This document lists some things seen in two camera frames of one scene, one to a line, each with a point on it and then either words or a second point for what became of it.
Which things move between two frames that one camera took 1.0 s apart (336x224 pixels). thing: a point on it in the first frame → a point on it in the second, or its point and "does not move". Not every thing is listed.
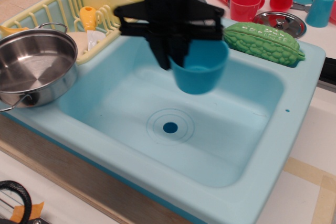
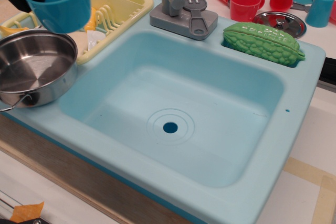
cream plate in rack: [81, 39] does not move
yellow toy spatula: [5, 31] does not move
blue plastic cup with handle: [202, 70] → [67, 8]
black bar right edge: [328, 73] does not move
